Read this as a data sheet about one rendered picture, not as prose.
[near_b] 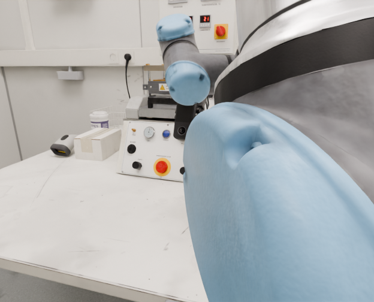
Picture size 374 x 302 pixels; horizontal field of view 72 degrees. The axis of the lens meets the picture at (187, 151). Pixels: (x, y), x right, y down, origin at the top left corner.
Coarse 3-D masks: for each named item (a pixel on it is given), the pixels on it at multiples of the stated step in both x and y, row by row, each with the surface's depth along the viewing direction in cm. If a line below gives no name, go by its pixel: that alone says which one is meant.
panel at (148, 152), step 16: (128, 128) 90; (144, 128) 88; (160, 128) 87; (128, 144) 89; (144, 144) 88; (160, 144) 86; (176, 144) 84; (128, 160) 88; (144, 160) 87; (160, 160) 85; (176, 160) 84; (144, 176) 86; (160, 176) 84; (176, 176) 83
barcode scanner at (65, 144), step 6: (60, 138) 108; (66, 138) 107; (72, 138) 108; (54, 144) 105; (60, 144) 104; (66, 144) 105; (72, 144) 107; (54, 150) 107; (60, 150) 107; (66, 150) 104
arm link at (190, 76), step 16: (176, 48) 48; (192, 48) 48; (176, 64) 45; (192, 64) 44; (208, 64) 46; (224, 64) 46; (176, 80) 43; (192, 80) 43; (208, 80) 44; (176, 96) 46; (192, 96) 46
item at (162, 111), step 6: (138, 108) 88; (144, 108) 88; (150, 108) 87; (156, 108) 87; (162, 108) 87; (168, 108) 87; (174, 108) 87; (144, 114) 88; (150, 114) 88; (156, 114) 87; (162, 114) 86; (168, 114) 86; (174, 114) 85
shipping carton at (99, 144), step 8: (96, 128) 116; (104, 128) 116; (112, 128) 116; (80, 136) 103; (88, 136) 103; (96, 136) 103; (104, 136) 103; (112, 136) 108; (120, 136) 115; (80, 144) 101; (88, 144) 101; (96, 144) 100; (104, 144) 102; (112, 144) 108; (80, 152) 102; (88, 152) 102; (96, 152) 101; (104, 152) 102; (112, 152) 109; (96, 160) 102
